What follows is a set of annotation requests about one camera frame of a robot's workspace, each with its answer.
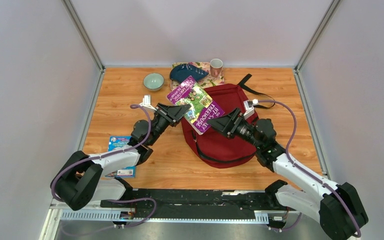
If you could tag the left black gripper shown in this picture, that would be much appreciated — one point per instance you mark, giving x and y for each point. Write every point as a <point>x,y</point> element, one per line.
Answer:
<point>171,114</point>

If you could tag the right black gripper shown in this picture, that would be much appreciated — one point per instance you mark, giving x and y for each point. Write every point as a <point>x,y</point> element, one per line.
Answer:
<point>229,123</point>

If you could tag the red backpack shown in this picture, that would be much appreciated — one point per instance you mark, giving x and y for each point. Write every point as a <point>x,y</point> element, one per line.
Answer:
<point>213,148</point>

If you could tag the purple treehouse book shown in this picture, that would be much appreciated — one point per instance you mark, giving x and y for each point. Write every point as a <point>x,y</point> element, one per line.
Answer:
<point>202,106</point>

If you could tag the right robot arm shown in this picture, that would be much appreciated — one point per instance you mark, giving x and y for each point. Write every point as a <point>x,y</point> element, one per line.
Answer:
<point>336,207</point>

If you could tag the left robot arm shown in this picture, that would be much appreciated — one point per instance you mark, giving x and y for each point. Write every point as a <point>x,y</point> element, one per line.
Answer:
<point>80,180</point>

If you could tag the light green bowl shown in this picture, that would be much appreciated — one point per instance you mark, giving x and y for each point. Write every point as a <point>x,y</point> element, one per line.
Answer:
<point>153,81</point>

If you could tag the dark blue leaf plate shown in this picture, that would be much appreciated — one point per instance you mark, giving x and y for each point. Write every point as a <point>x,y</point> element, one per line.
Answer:
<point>185,70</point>

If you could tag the floral tray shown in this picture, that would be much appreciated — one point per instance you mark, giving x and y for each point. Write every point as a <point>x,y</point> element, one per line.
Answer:
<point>207,81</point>

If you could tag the blue comic book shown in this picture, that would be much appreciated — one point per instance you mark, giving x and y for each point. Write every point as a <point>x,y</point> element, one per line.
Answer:
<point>116,143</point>

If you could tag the pink mug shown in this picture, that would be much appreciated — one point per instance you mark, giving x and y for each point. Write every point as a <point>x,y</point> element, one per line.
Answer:
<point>216,67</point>

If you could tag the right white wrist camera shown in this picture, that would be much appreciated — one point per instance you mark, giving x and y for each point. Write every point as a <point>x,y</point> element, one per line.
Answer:
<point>249,106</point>

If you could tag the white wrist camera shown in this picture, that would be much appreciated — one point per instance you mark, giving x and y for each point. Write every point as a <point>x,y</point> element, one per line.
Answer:
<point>146,103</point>
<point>249,106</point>

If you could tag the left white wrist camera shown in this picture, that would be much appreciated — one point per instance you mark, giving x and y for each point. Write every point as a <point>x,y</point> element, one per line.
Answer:
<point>146,103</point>

